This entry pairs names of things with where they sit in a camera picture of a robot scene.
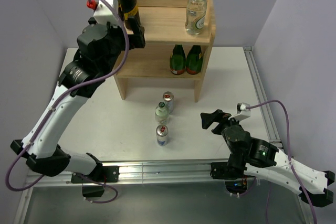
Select green glass bottle left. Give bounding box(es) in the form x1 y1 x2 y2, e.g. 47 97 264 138
170 45 186 75

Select purple cable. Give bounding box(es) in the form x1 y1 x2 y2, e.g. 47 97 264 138
5 0 131 204
246 100 318 224

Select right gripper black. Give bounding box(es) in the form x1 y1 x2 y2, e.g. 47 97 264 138
199 109 243 136

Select aluminium rail frame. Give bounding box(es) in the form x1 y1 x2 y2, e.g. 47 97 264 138
12 46 314 224

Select silver can rear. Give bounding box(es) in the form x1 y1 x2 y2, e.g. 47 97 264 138
162 91 174 114

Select green glass bottle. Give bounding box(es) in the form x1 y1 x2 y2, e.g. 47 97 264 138
170 45 186 75
186 45 203 75

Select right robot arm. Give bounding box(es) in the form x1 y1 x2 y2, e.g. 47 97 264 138
201 110 335 208

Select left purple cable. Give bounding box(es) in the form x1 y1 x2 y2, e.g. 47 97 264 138
5 0 131 204

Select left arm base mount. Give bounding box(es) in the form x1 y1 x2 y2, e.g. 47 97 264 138
70 165 119 204

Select silver can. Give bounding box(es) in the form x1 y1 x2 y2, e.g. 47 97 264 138
156 124 169 146
162 91 174 114

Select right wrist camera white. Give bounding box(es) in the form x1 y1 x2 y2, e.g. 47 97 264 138
229 102 251 122

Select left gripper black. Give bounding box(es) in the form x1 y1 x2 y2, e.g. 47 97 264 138
101 15 144 74

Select clear bottle green cap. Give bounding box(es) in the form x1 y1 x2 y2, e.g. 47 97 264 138
185 0 207 35

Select wooden two-tier shelf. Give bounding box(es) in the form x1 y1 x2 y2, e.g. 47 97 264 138
114 0 216 102

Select silver can front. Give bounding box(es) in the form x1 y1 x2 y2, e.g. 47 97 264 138
156 124 169 146

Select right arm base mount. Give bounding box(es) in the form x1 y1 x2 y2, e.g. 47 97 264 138
210 162 258 198

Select green glass bottle right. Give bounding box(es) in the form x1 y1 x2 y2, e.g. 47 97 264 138
186 45 203 75

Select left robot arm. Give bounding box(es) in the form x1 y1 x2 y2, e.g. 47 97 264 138
11 17 145 182

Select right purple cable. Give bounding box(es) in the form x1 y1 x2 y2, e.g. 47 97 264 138
246 100 318 224

